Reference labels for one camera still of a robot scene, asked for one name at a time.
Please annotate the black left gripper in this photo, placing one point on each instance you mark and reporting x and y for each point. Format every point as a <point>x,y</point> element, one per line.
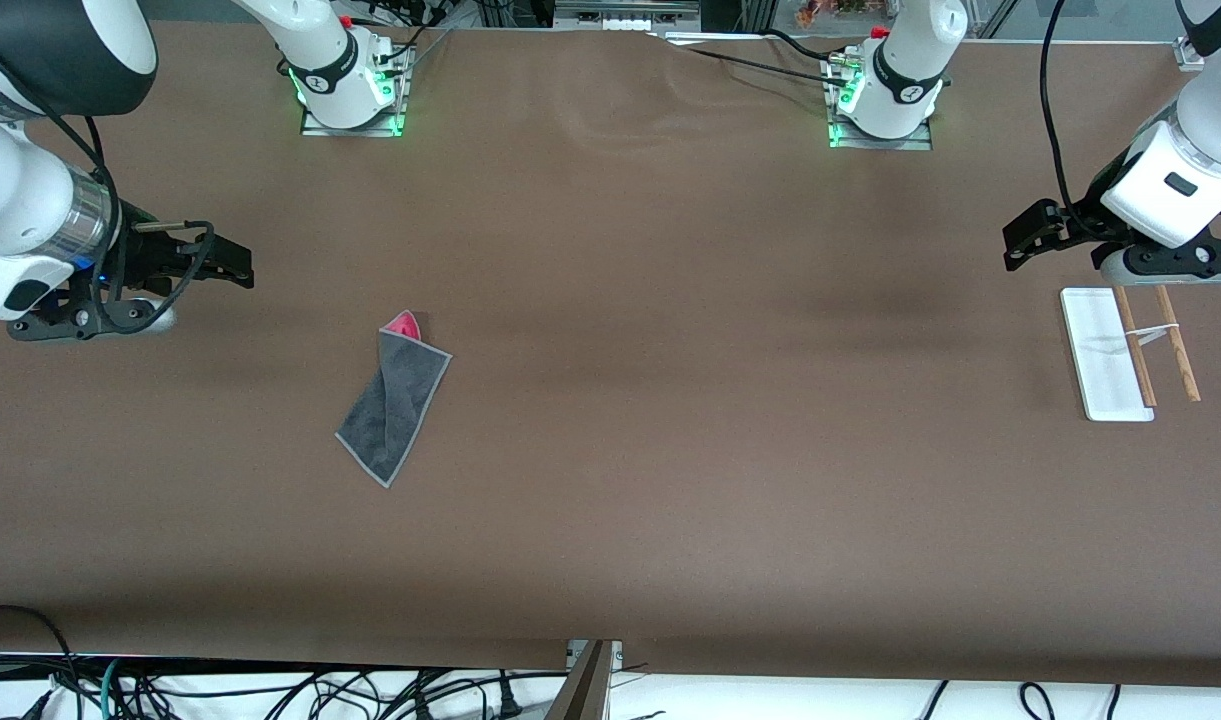
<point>1089,222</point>

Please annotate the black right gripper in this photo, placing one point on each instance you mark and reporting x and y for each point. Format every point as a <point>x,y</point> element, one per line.
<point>146,259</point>

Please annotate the grey towel with pink side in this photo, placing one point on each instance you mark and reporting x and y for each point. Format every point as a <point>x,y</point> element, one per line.
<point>395,410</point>

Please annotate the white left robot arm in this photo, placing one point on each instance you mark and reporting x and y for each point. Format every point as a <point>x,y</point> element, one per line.
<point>905,90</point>

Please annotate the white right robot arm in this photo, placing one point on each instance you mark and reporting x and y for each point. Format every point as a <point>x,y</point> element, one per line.
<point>20,210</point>

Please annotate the white towel rack wooden rods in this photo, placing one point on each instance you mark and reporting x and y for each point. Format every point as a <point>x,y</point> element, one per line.
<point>1105,360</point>

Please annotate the orange clutter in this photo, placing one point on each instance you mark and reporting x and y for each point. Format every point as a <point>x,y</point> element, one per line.
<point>840,10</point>

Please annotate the brown table cover sheet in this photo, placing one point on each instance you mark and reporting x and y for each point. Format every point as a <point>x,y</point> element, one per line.
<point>670,450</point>

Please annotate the white power strip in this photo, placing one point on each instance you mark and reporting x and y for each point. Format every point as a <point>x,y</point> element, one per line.
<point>625,25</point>

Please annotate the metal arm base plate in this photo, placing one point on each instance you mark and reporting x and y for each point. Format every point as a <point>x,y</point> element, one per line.
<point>910,144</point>
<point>315,128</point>

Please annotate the metal corner bracket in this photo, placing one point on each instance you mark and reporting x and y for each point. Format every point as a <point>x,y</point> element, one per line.
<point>1185,55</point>

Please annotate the aluminium frame rail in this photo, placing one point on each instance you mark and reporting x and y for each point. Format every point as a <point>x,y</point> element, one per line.
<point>625,8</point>

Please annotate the aluminium profile bracket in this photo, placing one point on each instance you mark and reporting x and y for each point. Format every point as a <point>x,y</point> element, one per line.
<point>585,690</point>

